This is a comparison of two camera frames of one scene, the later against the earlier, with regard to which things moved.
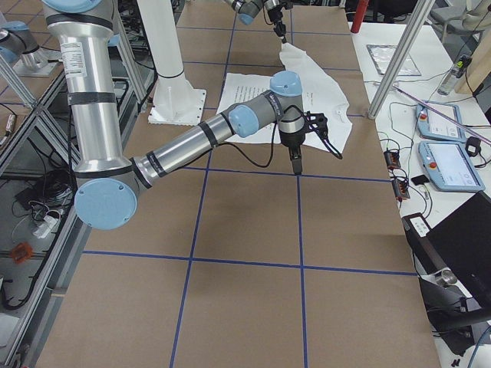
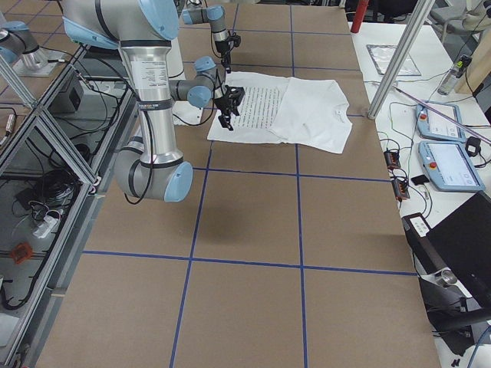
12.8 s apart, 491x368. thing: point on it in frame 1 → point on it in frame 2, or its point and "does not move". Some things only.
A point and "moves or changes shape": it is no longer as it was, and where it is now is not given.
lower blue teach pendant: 450,165 does not move
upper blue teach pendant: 433,125 does not move
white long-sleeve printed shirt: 321,94 moves or changes shape
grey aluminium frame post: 420,16 does not move
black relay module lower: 400,188 does not move
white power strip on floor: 48,222 does not move
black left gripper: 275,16 → 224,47
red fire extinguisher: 360,11 does not move
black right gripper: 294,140 → 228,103
